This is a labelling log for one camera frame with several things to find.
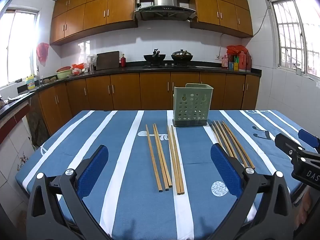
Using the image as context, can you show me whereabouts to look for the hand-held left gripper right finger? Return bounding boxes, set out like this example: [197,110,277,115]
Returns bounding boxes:
[210,143,294,240]

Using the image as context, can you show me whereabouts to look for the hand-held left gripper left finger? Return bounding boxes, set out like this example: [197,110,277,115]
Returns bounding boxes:
[26,145,112,240]

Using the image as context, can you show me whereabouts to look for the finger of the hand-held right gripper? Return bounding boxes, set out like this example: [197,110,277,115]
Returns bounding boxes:
[274,133,320,188]
[298,129,320,153]

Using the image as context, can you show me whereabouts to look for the green perforated utensil holder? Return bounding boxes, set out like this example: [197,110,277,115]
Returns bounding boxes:
[173,83,214,127]

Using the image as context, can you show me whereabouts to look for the blue white striped tablecloth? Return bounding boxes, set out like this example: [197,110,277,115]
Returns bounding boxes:
[15,109,308,240]

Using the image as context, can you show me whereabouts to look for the wooden base cabinets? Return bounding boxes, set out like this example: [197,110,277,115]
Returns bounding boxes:
[30,71,260,143]

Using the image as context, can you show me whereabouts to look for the black kitchen countertop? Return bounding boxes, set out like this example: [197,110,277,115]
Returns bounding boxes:
[0,61,262,120]

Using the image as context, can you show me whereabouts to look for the green basin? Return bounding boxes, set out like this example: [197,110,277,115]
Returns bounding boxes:
[56,66,73,80]

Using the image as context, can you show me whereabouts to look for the large red bottles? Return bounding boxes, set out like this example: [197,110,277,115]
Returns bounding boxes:
[238,51,252,72]

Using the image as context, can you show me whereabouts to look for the clear glass jars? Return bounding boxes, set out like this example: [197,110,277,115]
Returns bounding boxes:
[86,55,97,72]

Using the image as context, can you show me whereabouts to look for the barred window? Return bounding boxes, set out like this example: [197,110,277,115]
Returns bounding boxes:
[268,0,320,77]

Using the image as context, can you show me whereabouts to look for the grey dish cloth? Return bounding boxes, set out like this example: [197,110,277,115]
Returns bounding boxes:
[7,93,30,103]

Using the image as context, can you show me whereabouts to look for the yellow detergent bottle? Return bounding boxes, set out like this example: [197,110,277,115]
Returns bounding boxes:
[26,74,36,91]

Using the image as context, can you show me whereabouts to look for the dark cutting board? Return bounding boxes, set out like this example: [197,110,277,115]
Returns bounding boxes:
[96,51,120,71]

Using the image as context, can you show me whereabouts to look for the gas stove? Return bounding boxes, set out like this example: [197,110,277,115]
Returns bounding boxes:
[142,63,198,69]

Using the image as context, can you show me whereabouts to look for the red plastic bags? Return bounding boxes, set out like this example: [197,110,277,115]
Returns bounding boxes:
[226,45,248,56]

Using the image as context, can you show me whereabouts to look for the pan with steel lid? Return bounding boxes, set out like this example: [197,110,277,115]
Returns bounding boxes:
[171,50,194,62]

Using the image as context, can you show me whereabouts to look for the black wok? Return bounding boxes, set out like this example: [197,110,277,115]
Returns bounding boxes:
[143,48,166,62]

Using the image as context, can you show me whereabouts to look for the hanging red plastic bag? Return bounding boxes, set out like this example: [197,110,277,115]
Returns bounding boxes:
[36,42,50,67]

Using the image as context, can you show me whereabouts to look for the steel range hood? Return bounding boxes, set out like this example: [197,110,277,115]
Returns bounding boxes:
[134,0,197,22]

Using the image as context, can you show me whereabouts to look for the white wall cable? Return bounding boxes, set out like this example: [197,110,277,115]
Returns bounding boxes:
[252,6,270,36]

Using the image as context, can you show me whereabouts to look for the window with white frame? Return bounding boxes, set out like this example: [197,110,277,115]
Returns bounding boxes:
[0,9,40,86]

